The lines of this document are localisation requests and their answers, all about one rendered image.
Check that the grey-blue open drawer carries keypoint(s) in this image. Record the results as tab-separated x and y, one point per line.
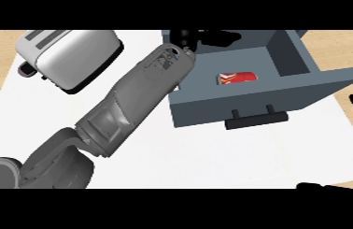
239	60

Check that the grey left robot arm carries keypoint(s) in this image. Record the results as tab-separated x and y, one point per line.
138	89

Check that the grey-blue drawer front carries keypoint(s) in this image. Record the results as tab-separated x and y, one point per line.
258	97

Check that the red can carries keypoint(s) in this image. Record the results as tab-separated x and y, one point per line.
237	78

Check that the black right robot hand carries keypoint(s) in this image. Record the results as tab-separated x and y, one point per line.
321	186

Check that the small black object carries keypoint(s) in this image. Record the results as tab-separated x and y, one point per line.
351	99

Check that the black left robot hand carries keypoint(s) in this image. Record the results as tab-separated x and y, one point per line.
216	37

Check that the silver toaster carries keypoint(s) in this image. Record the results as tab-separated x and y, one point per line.
73	56

